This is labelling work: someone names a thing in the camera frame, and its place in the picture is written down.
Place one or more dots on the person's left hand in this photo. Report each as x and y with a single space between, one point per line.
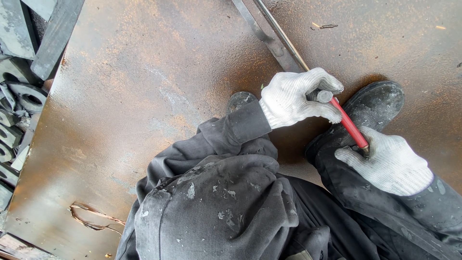
288 101

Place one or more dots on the person's right hand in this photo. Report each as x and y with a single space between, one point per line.
393 166

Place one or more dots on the red marking tool grey end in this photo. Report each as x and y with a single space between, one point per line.
348 123

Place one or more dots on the person's black left boot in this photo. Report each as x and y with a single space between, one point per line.
240 101

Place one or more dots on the person's black boot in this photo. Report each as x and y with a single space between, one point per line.
375 104
240 101

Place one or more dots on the person's right leg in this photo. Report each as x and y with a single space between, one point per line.
361 209

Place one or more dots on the person's leg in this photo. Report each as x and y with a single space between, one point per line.
361 209
216 209

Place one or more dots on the thin metal rod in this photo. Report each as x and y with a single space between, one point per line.
285 38

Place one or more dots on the person's black right boot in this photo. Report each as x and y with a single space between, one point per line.
375 104

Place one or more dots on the flat steel bar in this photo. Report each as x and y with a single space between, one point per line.
267 34

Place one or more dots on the small dark metal scrap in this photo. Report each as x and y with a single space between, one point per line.
328 26

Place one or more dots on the person's left leg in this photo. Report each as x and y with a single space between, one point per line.
216 209

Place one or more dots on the large rusty steel plate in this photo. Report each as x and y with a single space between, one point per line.
144 108

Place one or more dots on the long grey steel bar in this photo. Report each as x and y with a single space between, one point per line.
54 39

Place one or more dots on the pile of steel cutout pieces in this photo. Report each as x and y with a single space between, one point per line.
21 104

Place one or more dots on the grey steel plate piece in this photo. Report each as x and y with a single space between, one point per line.
14 25

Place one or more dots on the wooden plank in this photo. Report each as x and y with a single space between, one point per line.
21 249

